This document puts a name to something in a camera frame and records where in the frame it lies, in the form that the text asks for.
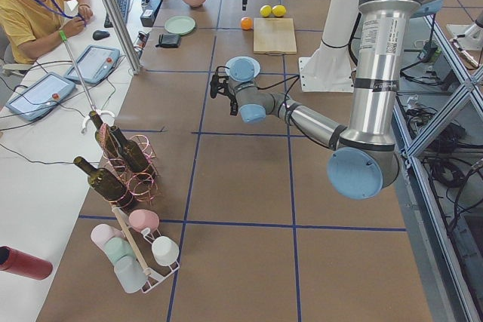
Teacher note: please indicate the yellow lemon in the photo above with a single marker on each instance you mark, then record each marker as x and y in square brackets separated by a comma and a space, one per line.
[279, 11]
[265, 11]

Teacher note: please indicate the lower yellow lemon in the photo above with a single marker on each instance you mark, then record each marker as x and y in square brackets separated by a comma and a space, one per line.
[265, 11]

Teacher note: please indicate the dark wine bottle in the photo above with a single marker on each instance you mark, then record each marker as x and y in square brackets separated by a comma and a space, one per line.
[103, 136]
[132, 154]
[105, 183]

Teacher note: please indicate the copper wire bottle rack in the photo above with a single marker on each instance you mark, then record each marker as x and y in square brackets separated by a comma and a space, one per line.
[141, 184]

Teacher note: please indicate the black keyboard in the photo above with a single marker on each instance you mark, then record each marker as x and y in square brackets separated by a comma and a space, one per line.
[124, 9]

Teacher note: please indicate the black computer mouse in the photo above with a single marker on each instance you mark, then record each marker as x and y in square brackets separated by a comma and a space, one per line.
[100, 34]

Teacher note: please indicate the folded grey cloth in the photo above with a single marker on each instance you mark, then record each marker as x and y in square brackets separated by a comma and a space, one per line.
[169, 41]

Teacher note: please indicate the white cup rack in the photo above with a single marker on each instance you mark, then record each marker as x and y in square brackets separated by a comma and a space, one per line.
[141, 244]

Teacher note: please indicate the teach pendant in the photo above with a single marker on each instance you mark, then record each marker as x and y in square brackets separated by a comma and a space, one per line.
[41, 97]
[96, 62]

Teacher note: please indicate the dark wine bottle upper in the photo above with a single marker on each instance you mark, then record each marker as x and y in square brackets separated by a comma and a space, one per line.
[132, 154]

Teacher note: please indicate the aluminium frame post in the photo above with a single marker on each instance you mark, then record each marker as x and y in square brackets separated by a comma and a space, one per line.
[123, 35]

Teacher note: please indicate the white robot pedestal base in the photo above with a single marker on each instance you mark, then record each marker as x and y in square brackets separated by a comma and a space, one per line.
[329, 68]

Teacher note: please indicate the bamboo cutting board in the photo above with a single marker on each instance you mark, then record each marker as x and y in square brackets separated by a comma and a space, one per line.
[274, 36]

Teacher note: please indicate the red thermos bottle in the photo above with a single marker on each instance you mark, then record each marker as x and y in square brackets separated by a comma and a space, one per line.
[23, 264]

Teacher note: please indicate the upper yellow lemon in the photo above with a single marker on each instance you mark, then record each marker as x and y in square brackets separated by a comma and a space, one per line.
[279, 11]

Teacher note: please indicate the mint green cup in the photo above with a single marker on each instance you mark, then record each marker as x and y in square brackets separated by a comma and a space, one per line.
[116, 248]

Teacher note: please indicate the light green plate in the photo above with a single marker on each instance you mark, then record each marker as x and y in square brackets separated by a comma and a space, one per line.
[180, 25]

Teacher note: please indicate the light blue plate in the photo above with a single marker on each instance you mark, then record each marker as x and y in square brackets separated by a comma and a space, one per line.
[254, 62]

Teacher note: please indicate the white cup right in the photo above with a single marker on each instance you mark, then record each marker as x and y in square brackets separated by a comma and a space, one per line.
[165, 251]

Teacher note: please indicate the orange fruit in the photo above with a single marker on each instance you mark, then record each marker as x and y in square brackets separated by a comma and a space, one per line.
[246, 23]

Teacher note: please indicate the dark wine bottle lower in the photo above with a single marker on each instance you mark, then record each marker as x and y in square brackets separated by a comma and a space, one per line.
[105, 183]

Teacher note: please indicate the person in yellow shirt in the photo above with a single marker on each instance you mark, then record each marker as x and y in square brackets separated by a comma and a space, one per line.
[34, 27]

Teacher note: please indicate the reacher grabber stick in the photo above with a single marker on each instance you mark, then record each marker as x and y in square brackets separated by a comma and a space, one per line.
[74, 74]

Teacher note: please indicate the far teach pendant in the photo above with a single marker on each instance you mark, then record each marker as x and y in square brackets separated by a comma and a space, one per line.
[96, 62]

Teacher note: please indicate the pink cup top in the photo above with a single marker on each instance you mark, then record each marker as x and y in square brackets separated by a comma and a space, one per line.
[142, 218]

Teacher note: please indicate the pale pink cup left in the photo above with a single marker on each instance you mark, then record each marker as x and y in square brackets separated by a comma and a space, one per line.
[103, 233]

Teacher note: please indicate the grey blue cup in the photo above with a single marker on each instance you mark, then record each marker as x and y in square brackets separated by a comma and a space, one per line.
[130, 274]

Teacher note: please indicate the near teach pendant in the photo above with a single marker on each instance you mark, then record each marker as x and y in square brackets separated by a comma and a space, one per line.
[41, 97]

